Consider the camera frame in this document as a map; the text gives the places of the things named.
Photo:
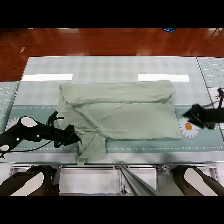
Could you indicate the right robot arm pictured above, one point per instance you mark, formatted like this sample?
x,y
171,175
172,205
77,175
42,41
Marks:
x,y
206,116

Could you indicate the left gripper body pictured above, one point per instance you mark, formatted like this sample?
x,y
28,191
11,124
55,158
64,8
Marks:
x,y
69,135

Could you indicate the pale green shirt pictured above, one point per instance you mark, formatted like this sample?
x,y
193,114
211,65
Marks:
x,y
126,113

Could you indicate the silver frame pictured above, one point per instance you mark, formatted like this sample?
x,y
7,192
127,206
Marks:
x,y
133,180

